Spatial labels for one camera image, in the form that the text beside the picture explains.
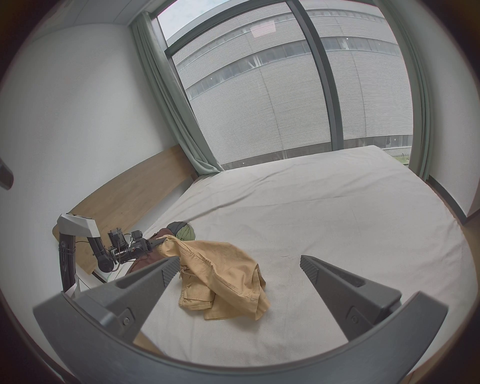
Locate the blue-green curtain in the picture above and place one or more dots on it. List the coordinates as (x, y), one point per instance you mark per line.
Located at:
(176, 112)

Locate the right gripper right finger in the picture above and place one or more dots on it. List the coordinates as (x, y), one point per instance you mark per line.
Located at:
(348, 300)

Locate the black garment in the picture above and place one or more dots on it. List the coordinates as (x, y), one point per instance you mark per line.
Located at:
(175, 226)

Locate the mustard yellow shorts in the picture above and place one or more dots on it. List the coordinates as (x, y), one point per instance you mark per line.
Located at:
(221, 277)

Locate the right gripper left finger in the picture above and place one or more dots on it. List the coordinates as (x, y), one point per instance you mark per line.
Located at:
(131, 296)

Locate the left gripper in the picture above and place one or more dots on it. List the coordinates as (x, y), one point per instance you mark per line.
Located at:
(142, 249)

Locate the brown shorts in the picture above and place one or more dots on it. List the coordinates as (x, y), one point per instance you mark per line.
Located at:
(150, 260)

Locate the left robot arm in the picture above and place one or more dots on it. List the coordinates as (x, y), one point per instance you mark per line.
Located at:
(80, 225)

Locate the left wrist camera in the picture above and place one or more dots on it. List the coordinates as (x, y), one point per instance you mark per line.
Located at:
(137, 235)

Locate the bed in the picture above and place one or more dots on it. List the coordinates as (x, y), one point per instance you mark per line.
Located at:
(318, 210)

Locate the green garment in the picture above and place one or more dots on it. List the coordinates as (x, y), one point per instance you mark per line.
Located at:
(186, 233)

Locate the window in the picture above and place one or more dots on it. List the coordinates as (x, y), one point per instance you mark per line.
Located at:
(270, 93)

